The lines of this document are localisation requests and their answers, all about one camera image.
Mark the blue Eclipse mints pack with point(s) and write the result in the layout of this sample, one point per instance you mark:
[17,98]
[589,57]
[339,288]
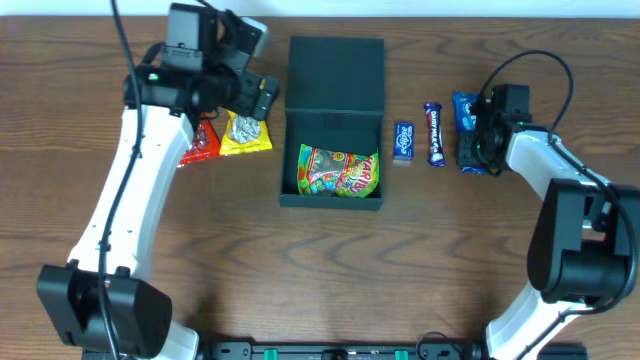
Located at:
[403,149]

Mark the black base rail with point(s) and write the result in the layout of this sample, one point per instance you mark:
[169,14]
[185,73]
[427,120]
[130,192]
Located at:
[433,350]

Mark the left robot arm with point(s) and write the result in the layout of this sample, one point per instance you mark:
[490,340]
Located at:
[101,299]

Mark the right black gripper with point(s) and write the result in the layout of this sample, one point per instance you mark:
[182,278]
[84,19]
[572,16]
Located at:
[466,151]

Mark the blue Oreo cookie pack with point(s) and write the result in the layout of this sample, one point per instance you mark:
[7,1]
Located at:
[465,132]

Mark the red Hacks candy bag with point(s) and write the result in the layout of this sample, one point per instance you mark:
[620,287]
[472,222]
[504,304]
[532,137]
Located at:
[206,144]

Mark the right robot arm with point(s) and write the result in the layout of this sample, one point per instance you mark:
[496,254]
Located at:
[583,257]

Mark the green Haribo gummy bag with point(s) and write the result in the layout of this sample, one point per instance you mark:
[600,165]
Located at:
[327,173]

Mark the purple Dairy Milk bar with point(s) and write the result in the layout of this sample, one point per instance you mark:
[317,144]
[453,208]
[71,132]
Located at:
[436,153]

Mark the yellow Hacks candy bag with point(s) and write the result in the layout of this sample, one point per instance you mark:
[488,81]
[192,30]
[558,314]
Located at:
[244,135]

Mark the dark green open box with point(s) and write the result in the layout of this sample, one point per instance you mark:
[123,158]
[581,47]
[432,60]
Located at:
[335,100]

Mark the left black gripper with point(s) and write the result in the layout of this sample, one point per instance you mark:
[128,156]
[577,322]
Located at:
[265,95]

